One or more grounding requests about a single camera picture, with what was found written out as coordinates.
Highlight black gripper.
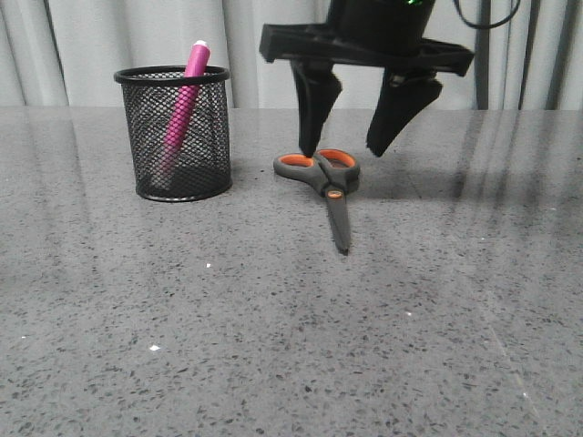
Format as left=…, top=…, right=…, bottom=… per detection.
left=259, top=0, right=474, bottom=157

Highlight black cable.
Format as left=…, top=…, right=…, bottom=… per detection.
left=452, top=0, right=522, bottom=31

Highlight black mesh pen cup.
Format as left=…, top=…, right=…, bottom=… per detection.
left=114, top=66, right=232, bottom=202

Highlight magenta marker pen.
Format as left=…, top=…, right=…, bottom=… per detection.
left=156, top=40, right=210, bottom=189

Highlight grey orange scissors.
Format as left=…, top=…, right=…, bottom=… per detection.
left=273, top=148, right=360, bottom=254

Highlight grey curtain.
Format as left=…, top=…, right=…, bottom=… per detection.
left=1, top=1, right=582, bottom=110

